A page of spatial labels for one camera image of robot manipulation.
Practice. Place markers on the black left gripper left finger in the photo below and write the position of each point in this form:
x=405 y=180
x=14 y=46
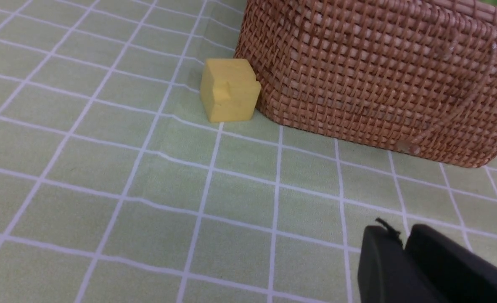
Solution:
x=386 y=274

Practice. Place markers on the green checkered tablecloth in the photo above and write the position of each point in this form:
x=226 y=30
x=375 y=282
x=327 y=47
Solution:
x=115 y=188

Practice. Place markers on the yellow foam cube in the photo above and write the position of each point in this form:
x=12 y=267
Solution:
x=229 y=90

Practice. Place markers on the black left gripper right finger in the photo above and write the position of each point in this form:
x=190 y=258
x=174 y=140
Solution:
x=458 y=274

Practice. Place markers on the woven rattan basket green lining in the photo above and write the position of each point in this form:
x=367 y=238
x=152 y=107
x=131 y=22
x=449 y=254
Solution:
x=414 y=76

